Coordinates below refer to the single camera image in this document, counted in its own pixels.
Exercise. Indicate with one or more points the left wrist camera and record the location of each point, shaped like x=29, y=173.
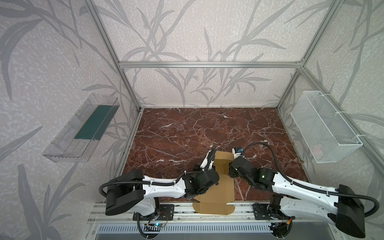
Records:
x=208, y=160

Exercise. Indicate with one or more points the clear acrylic wall tray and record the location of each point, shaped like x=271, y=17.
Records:
x=79, y=138

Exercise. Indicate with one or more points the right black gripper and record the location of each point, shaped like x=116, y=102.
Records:
x=235, y=169

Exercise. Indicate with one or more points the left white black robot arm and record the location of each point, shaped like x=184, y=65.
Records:
x=136, y=192

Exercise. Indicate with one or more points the aluminium frame structure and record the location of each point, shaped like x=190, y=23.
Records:
x=299, y=66

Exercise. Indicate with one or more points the brown cardboard box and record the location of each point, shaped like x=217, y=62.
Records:
x=217, y=199

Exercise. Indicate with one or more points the white wire mesh basket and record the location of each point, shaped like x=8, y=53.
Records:
x=325, y=131

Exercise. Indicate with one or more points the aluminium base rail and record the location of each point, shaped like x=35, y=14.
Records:
x=184, y=213

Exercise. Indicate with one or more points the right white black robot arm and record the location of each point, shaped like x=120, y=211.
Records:
x=296, y=199

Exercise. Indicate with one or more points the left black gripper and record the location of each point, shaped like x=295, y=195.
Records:
x=212, y=176

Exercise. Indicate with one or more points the small green lit circuit board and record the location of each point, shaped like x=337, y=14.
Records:
x=155, y=227

